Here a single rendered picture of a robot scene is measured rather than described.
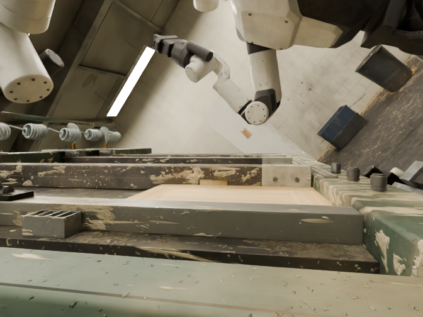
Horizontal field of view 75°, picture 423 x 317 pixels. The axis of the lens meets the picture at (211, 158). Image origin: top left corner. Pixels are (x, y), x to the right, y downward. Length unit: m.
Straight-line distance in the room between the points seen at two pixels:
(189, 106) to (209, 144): 0.94
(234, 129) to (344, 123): 1.75
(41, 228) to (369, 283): 0.41
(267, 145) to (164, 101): 2.90
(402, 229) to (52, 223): 0.43
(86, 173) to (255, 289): 0.78
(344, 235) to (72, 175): 0.76
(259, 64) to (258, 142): 3.65
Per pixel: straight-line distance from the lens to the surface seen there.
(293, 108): 5.88
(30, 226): 0.48
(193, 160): 1.23
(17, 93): 0.49
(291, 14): 0.63
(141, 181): 0.82
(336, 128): 4.90
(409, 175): 0.76
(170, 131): 6.44
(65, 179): 0.95
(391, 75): 5.01
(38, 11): 0.44
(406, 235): 0.31
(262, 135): 4.52
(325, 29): 0.68
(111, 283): 0.19
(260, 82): 0.92
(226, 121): 4.59
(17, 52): 0.50
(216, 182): 0.76
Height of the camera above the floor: 1.06
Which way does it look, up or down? 6 degrees up
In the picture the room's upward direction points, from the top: 51 degrees counter-clockwise
